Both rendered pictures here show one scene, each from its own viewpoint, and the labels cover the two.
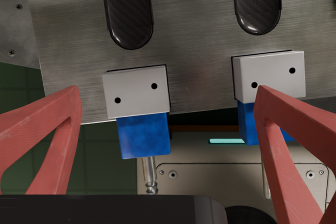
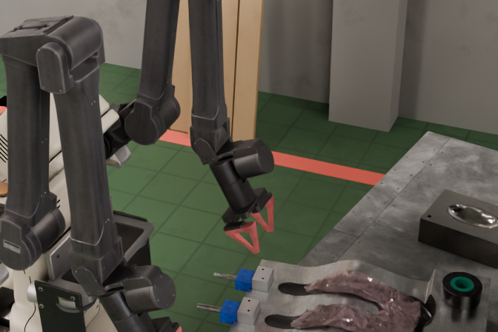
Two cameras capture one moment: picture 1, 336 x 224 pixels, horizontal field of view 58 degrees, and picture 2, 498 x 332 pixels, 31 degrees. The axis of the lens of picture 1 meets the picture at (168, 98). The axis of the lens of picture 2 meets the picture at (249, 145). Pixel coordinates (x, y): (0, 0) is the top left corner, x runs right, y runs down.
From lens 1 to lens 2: 178 cm
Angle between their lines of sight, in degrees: 56
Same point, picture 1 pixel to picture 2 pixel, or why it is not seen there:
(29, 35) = not seen: hidden behind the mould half
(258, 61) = (256, 303)
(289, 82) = (244, 308)
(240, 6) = (278, 318)
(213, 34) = (272, 307)
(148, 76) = (267, 278)
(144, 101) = (259, 274)
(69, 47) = (287, 271)
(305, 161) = not seen: outside the picture
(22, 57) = not seen: hidden behind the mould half
